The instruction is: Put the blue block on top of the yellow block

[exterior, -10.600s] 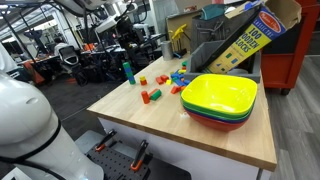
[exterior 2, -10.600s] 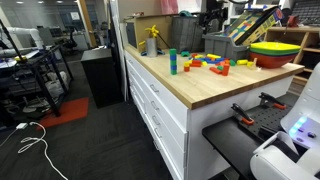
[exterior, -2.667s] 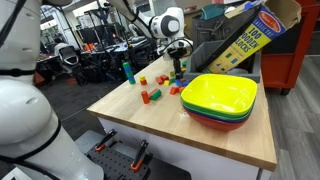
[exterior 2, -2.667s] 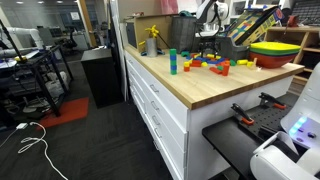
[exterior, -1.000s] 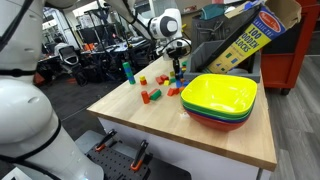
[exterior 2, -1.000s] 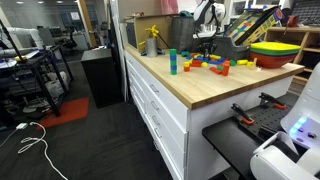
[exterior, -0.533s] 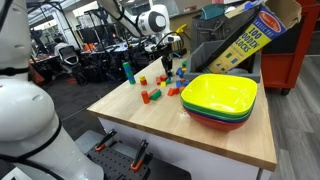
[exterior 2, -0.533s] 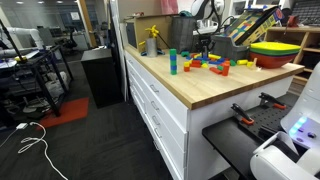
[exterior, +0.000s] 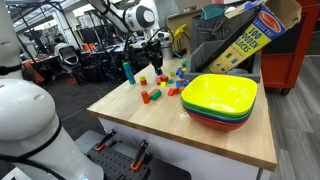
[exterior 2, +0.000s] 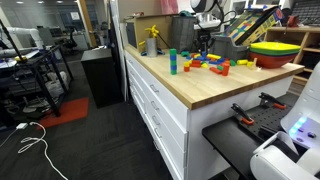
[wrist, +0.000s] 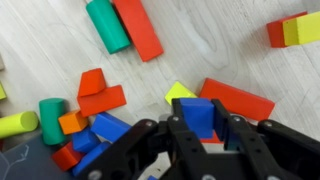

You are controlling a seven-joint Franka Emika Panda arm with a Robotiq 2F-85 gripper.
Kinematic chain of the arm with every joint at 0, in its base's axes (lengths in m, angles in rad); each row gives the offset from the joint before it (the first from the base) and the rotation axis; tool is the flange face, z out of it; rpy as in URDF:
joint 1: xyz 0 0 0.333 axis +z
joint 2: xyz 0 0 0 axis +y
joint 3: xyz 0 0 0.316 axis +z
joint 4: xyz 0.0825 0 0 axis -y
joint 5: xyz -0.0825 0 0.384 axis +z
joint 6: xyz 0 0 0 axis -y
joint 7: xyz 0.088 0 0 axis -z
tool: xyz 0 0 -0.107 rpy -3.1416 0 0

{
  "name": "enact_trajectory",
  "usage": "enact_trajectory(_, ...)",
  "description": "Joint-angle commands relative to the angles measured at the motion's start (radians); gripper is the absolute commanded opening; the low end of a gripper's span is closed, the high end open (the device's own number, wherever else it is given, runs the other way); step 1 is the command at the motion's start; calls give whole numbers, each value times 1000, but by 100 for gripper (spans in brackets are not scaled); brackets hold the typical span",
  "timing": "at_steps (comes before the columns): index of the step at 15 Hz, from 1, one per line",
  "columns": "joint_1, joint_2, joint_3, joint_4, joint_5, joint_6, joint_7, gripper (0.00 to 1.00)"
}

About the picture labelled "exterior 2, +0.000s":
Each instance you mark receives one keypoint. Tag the white bag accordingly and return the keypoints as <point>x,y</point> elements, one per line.
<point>55,85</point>

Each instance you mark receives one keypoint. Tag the wooden blocks cardboard box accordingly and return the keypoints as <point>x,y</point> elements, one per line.
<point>253,26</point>

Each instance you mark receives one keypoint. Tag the yellow cylinder block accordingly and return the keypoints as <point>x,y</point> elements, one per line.
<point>242,62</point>

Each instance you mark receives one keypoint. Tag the small blue cube block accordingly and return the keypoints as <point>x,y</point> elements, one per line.
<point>204,54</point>

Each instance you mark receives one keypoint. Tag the long red block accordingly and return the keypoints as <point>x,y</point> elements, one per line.
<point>214,70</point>

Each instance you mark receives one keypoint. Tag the dark gray fabric basket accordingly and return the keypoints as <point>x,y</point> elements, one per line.
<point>183,33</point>

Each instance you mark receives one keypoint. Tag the yellow cube block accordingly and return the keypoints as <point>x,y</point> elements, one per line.
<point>250,64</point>
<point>204,65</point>
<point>186,64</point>

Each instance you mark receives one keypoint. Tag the white drawer cabinet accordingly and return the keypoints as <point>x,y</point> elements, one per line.
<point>166,110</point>

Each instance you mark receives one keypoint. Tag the gray plastic bin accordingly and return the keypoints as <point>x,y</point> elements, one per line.
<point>230,50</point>

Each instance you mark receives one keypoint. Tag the small red block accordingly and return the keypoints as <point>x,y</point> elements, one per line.
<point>193,55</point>

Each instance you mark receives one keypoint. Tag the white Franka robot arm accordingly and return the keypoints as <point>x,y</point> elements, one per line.
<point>283,163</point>

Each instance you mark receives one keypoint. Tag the brown cardboard box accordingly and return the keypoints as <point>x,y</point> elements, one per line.
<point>140,30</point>

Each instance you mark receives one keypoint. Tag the orange wooden block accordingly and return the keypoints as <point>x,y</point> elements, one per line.
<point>227,62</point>

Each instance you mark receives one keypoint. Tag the green wooden block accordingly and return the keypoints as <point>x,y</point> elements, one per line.
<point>185,53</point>
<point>233,62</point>

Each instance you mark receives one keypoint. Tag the long yellow block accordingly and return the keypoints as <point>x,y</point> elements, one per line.
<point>214,56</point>

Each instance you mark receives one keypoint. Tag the red shelf object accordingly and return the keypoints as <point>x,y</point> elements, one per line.
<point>292,20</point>

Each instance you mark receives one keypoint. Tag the black frame desk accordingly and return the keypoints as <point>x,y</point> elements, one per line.
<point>47,91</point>

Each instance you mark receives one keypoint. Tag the blue wooden block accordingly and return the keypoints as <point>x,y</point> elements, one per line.
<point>198,58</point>
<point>213,62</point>
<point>221,60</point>

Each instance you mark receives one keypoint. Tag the green cylinder block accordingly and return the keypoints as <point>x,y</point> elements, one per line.
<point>173,72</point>
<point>173,62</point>
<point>173,51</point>

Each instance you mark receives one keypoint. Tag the black cabinet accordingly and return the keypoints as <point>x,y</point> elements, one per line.
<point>101,76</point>

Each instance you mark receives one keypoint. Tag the small white plastic piece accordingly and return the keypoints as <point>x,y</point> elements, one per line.
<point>258,68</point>

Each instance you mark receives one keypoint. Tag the pink plastic sheet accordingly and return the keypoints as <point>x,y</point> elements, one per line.
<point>169,6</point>

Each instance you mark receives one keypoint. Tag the robot mounting stand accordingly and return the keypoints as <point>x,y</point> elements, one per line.
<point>226,143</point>

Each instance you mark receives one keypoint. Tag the natural wood block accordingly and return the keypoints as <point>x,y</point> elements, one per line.
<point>255,61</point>

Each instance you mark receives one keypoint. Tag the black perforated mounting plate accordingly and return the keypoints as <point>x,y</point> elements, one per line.
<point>266,120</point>

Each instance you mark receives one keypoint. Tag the red cube block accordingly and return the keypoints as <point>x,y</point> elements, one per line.
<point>186,69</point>
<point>193,64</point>
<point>199,63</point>

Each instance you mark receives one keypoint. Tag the red floor mat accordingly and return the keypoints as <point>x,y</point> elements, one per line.
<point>66,111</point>

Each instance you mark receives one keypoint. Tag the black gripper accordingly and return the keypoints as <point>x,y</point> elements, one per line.
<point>204,36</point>

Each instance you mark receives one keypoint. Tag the yellow hand tool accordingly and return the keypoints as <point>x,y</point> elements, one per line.
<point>152,31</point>

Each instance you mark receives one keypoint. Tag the framed wall sign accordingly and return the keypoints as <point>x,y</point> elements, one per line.
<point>75,15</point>

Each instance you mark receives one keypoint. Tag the blue cylinder block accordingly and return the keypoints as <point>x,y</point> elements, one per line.
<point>173,57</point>
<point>173,67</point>

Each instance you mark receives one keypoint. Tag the yellow plastic bowl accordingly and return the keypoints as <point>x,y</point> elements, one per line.
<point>275,46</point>

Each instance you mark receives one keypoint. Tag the green plastic bowl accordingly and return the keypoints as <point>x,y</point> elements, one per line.
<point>273,52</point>

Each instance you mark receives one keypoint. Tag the red plastic bowl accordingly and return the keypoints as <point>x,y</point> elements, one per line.
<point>271,61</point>

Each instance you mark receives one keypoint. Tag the wooden shelf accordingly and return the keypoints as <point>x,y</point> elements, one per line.
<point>310,43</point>

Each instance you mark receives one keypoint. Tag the white power adapter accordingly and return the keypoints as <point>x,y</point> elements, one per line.
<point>22,126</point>

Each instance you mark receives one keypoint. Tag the green rectangular block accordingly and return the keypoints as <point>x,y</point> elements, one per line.
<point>220,68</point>

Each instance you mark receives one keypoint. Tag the teal cloth item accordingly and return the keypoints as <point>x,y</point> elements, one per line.
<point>185,13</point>

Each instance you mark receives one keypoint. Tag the black office chair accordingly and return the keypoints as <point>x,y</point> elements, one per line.
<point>70,40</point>

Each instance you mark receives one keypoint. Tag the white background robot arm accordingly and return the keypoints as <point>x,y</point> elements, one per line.
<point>30,32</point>

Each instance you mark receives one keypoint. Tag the metal cup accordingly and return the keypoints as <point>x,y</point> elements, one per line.
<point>151,46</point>

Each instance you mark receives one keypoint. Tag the tall red cylinder block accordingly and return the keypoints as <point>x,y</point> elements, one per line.
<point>225,69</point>

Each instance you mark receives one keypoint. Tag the black orange clamp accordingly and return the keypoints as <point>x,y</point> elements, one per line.
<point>271,100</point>
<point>242,114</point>

